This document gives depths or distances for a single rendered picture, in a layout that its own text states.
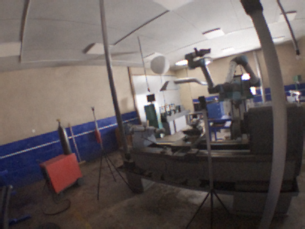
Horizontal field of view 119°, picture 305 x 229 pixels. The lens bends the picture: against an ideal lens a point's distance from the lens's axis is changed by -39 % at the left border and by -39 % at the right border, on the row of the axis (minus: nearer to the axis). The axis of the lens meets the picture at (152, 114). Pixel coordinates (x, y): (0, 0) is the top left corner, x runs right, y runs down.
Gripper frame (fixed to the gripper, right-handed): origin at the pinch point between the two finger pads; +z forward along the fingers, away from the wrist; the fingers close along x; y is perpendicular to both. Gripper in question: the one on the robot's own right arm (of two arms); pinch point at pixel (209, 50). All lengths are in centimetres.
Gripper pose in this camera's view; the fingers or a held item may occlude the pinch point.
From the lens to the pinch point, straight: 187.0
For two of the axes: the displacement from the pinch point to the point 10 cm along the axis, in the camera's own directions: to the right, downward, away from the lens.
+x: -3.5, 7.8, -5.1
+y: 5.6, 6.1, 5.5
